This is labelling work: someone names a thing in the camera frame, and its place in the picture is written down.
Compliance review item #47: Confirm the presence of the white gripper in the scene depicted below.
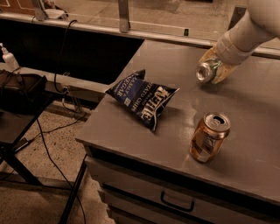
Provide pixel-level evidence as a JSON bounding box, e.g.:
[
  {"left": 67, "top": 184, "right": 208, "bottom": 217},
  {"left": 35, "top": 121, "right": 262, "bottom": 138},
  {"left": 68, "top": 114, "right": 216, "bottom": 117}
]
[{"left": 199, "top": 30, "right": 256, "bottom": 84}]

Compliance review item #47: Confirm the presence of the green soda can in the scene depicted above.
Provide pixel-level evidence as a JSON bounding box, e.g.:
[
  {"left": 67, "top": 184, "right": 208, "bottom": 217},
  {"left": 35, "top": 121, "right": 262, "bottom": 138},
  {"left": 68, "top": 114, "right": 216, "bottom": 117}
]
[{"left": 195, "top": 59, "right": 221, "bottom": 83}]

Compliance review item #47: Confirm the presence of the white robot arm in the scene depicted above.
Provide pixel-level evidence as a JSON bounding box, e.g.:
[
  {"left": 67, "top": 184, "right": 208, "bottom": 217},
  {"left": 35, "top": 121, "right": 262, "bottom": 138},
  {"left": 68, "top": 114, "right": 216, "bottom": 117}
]
[{"left": 196, "top": 0, "right": 280, "bottom": 84}]

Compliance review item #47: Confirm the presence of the orange soda can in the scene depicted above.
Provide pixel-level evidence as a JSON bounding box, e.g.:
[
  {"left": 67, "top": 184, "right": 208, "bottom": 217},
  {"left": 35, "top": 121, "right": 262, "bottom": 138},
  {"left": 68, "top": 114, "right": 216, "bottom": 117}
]
[{"left": 190, "top": 112, "right": 231, "bottom": 163}]

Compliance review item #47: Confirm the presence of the blue kettle chips bag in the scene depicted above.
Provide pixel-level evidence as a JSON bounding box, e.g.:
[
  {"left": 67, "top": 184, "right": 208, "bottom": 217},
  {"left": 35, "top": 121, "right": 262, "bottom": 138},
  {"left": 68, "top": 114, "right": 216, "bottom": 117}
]
[{"left": 106, "top": 69, "right": 179, "bottom": 131}]

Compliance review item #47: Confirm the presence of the grey drawer cabinet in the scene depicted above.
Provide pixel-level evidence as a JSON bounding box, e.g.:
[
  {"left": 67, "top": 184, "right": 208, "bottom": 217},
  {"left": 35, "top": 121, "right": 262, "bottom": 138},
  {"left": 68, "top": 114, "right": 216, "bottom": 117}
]
[{"left": 83, "top": 145, "right": 280, "bottom": 224}]

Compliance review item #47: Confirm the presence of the black bag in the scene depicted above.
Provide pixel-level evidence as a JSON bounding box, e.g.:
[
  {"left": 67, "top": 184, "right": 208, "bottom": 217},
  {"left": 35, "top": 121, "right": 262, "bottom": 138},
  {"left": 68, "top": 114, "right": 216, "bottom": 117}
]
[{"left": 0, "top": 70, "right": 47, "bottom": 114}]

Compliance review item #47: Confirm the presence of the white spray bottle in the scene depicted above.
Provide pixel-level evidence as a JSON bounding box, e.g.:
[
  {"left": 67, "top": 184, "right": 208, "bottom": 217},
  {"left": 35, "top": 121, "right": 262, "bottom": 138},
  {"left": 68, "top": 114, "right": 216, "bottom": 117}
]
[{"left": 0, "top": 43, "right": 19, "bottom": 71}]

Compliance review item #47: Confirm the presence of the black side table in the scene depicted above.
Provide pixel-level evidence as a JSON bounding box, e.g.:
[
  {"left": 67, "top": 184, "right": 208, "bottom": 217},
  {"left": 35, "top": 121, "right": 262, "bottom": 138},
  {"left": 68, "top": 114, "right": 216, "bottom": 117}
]
[{"left": 0, "top": 92, "right": 54, "bottom": 186}]

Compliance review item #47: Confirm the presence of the metal railing post right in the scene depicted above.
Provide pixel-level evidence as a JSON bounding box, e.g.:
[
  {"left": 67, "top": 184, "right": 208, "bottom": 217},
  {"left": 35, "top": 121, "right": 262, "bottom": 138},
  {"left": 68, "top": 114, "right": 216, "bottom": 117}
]
[{"left": 228, "top": 6, "right": 247, "bottom": 30}]

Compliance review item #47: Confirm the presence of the metal railing post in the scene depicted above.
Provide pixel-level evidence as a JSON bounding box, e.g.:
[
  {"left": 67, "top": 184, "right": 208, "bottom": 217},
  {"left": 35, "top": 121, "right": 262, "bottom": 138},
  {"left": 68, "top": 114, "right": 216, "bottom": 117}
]
[
  {"left": 117, "top": 0, "right": 130, "bottom": 33},
  {"left": 228, "top": 6, "right": 247, "bottom": 30}
]

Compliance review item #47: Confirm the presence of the metal railing post middle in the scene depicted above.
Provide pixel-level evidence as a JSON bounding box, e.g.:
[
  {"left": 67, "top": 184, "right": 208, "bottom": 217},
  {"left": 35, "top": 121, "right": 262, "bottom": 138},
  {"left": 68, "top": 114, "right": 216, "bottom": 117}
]
[{"left": 117, "top": 0, "right": 130, "bottom": 33}]

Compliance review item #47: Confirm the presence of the black drawer handle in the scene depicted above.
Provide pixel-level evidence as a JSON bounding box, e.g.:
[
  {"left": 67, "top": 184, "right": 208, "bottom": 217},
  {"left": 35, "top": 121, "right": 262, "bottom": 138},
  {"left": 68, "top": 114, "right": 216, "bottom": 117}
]
[{"left": 159, "top": 190, "right": 195, "bottom": 213}]

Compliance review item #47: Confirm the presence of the black hanging cable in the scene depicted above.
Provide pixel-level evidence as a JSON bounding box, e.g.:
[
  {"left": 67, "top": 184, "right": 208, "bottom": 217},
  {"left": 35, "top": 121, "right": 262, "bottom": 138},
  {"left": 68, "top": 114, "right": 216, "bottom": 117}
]
[{"left": 52, "top": 19, "right": 79, "bottom": 95}]

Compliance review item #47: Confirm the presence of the black floor cable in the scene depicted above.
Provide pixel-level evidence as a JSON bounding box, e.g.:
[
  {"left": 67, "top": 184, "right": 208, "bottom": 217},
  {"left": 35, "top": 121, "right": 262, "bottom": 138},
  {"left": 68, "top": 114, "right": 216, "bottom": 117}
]
[{"left": 17, "top": 87, "right": 88, "bottom": 224}]

